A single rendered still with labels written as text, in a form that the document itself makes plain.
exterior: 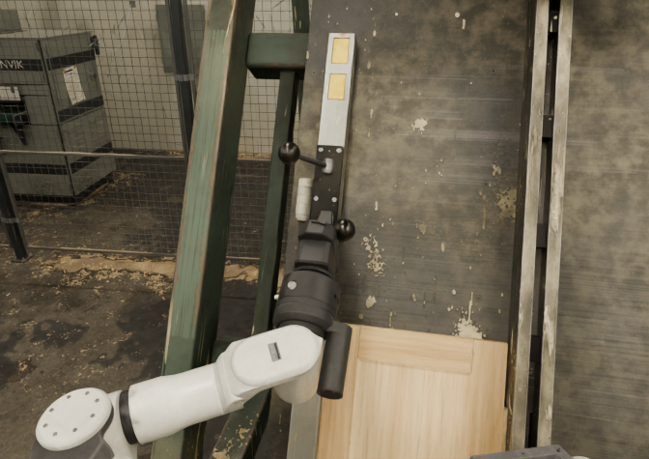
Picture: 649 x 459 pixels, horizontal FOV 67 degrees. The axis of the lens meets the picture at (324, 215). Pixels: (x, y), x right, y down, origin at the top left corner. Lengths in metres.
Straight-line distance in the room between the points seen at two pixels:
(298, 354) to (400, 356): 0.32
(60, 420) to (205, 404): 0.16
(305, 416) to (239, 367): 0.33
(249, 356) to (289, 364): 0.05
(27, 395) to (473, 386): 2.37
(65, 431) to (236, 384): 0.18
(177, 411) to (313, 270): 0.26
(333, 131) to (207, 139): 0.24
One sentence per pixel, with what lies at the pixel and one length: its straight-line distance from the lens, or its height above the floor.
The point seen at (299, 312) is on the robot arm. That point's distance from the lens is 0.67.
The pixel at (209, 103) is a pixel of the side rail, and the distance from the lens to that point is 1.00.
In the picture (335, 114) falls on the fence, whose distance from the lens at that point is 0.94.
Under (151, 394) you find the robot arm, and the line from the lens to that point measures 0.67.
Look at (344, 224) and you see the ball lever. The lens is 0.77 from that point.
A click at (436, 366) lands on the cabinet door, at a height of 1.19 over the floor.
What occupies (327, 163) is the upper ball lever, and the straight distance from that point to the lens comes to 0.89.
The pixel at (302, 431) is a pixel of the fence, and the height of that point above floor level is 1.09.
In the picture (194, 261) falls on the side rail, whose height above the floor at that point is 1.33.
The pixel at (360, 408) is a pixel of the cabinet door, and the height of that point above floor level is 1.12.
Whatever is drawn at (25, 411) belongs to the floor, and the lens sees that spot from 2.84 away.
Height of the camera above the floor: 1.79
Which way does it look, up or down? 25 degrees down
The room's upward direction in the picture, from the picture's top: straight up
